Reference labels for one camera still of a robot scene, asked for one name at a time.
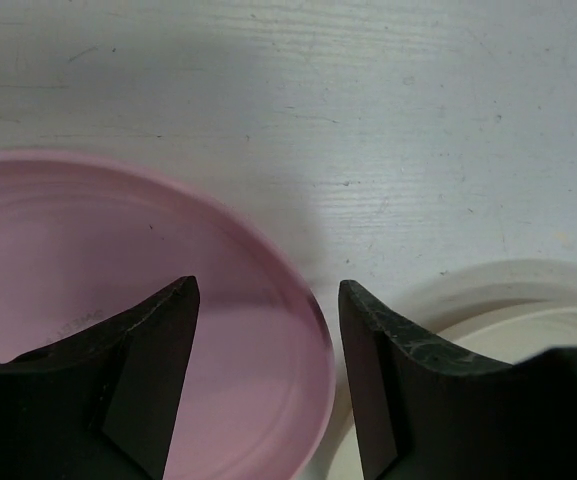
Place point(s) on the cream round plate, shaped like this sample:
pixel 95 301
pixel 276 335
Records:
pixel 508 309

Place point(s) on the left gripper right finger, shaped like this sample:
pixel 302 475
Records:
pixel 426 408

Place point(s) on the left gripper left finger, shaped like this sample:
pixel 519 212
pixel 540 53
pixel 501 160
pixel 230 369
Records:
pixel 101 404

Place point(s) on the pink round plate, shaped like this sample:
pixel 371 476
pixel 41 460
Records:
pixel 82 239

